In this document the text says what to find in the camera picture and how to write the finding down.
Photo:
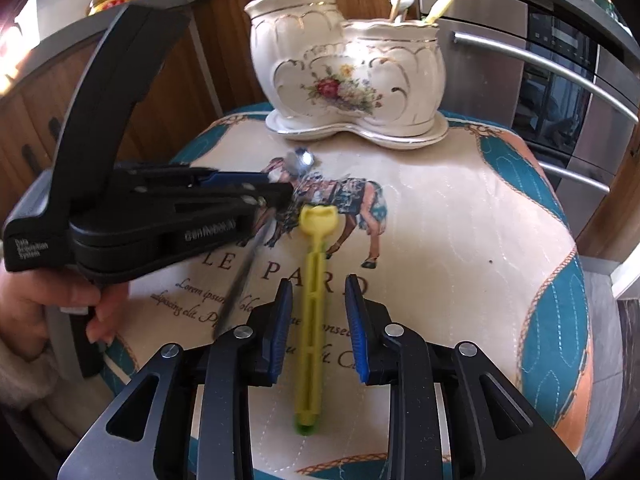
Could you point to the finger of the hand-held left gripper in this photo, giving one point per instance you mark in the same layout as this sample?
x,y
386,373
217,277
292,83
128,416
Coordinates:
x,y
235,177
270,195

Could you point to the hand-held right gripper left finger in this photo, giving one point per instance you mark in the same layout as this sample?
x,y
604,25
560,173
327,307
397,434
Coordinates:
x,y
280,325

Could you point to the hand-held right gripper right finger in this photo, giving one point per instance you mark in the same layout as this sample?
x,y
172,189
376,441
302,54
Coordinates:
x,y
357,330

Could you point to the silver spoon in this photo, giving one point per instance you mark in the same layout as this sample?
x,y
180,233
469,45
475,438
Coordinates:
x,y
300,160

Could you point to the yellow-green plastic utensil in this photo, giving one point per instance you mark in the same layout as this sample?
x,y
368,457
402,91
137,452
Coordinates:
x,y
312,285

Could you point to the white ceramic utensil holder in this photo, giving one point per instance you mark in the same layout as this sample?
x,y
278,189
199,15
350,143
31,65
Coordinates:
x,y
310,60

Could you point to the person's left forearm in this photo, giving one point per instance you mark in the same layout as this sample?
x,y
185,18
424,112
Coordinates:
x,y
20,380

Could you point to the person's left hand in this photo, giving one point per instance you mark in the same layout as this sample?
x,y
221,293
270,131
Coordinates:
x,y
35,305

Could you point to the wooden cabinet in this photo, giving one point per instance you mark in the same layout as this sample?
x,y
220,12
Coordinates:
x,y
30,125

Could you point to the grey countertop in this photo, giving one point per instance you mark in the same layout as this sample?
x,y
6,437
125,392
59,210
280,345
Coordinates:
x,y
60,50

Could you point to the printed quilted mat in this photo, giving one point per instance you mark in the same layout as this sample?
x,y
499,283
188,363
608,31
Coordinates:
x,y
450,260

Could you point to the pale yellow plastic spoon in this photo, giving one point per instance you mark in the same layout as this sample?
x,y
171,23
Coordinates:
x,y
440,7

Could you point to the built-in oven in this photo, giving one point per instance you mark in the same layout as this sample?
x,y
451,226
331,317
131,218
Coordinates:
x,y
550,60

